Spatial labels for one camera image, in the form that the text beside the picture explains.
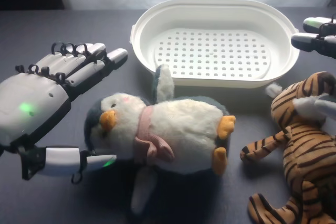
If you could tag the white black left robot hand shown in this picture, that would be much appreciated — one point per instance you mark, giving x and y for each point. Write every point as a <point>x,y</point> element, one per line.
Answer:
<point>34,95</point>

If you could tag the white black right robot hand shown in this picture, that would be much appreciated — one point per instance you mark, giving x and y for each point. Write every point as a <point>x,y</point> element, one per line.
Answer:
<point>309,41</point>

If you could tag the striped plush tiger toy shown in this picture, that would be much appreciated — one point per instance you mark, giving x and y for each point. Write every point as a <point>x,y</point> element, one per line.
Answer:
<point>307,140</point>

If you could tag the plush penguin with pink scarf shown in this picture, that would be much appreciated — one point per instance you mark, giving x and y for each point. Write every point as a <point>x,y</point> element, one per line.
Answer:
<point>181,127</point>

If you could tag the white perforated plastic tray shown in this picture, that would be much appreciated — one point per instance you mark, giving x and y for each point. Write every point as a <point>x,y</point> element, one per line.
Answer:
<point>215,43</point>

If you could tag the dark grey table cloth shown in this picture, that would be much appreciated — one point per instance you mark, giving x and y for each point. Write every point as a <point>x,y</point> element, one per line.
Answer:
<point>78,203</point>

